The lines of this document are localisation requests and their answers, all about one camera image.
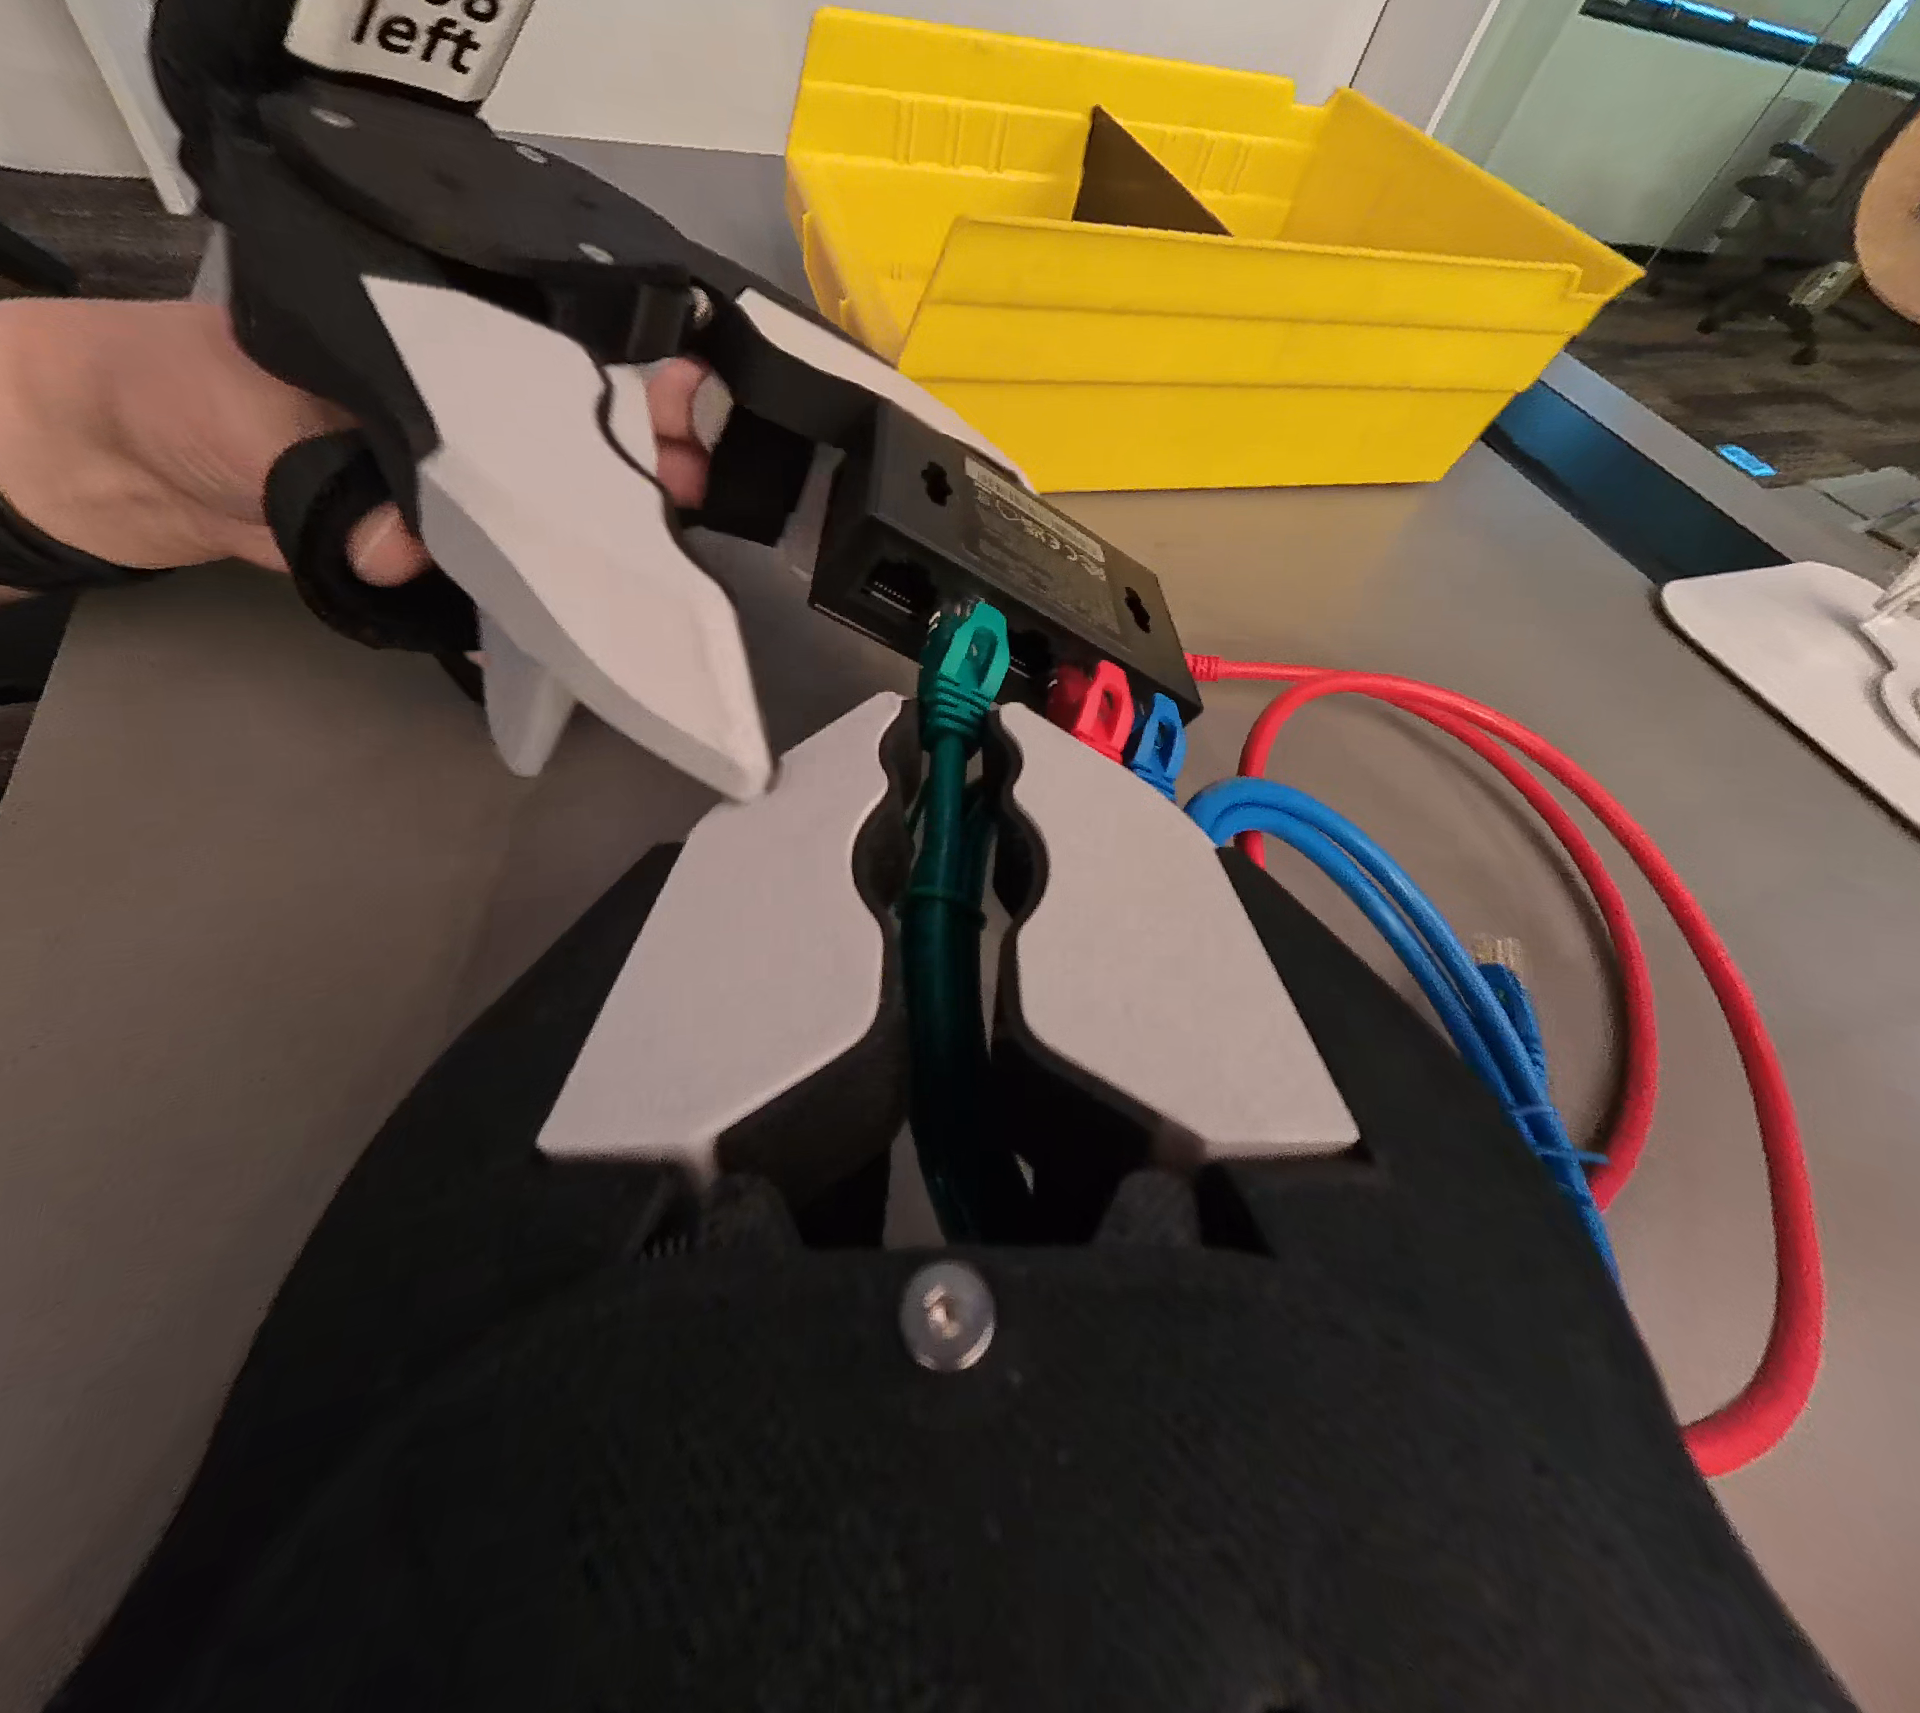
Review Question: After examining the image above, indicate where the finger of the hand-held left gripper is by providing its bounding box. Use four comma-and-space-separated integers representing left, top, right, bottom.
730, 287, 1043, 498
352, 275, 781, 807

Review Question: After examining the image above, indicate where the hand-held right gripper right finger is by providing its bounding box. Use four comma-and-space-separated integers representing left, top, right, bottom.
993, 699, 1360, 1165

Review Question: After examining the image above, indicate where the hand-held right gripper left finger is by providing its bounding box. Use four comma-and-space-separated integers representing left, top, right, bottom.
540, 699, 921, 1174

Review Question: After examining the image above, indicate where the blue ethernet cable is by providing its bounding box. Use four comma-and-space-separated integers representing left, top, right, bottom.
1120, 685, 1626, 1284

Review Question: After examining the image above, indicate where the black ethernet port box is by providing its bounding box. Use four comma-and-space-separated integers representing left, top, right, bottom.
803, 405, 1214, 720

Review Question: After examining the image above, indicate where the green ethernet cable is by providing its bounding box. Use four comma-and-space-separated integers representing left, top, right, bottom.
894, 597, 1042, 1251

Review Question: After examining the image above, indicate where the yellow plastic bin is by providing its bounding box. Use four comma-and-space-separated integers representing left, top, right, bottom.
787, 0, 1647, 492

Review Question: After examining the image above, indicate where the red ethernet cable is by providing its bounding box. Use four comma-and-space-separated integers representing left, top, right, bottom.
1049, 655, 1828, 1481

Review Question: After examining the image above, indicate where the person's left hand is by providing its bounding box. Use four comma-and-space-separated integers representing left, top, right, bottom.
0, 287, 394, 590

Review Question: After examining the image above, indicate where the black office chair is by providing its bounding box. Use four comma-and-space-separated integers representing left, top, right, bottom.
1693, 137, 1880, 365

